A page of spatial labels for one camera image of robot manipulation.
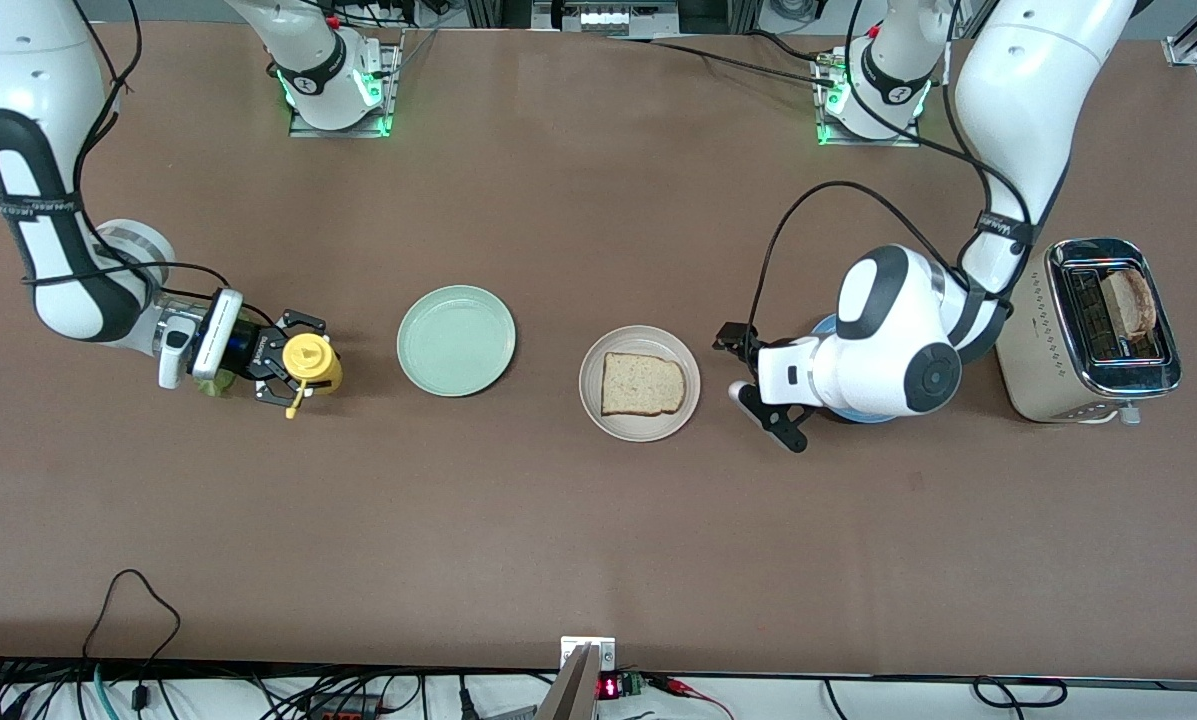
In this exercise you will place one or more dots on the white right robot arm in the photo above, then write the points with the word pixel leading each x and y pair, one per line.
pixel 18 60

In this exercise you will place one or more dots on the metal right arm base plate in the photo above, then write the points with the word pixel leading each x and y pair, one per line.
pixel 343 132

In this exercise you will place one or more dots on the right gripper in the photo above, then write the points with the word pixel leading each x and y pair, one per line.
pixel 256 355

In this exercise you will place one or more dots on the beige chrome-top toaster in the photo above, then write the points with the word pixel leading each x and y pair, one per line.
pixel 1043 340

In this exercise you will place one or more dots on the dark-crust speckled bread slice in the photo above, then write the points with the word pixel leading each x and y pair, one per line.
pixel 643 385

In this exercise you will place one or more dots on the beige round plate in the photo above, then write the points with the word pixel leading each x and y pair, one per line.
pixel 640 430

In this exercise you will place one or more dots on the red-digit display module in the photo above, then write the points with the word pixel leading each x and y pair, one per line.
pixel 610 688

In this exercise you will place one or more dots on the yellow squeeze bottle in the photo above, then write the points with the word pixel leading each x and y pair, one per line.
pixel 316 362

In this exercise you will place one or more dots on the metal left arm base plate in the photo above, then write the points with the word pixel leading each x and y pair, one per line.
pixel 868 143

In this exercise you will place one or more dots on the pale green round plate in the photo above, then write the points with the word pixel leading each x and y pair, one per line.
pixel 456 340

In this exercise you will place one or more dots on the white-lit electronics box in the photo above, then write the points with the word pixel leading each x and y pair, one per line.
pixel 603 18

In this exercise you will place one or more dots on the light-crust rounded bread slice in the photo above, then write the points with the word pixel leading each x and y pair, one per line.
pixel 1130 300

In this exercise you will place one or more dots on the green lettuce leaf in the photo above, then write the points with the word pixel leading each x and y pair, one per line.
pixel 220 385

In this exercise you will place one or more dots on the blue round plate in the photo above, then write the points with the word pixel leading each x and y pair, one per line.
pixel 824 326

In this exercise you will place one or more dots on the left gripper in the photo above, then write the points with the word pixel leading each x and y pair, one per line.
pixel 733 337

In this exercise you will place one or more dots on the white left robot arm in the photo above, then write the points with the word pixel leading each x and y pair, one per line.
pixel 1018 90

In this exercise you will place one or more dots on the small metal edge bracket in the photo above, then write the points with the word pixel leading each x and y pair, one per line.
pixel 603 655

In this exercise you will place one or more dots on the grey angled metal bar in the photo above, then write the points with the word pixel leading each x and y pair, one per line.
pixel 573 695

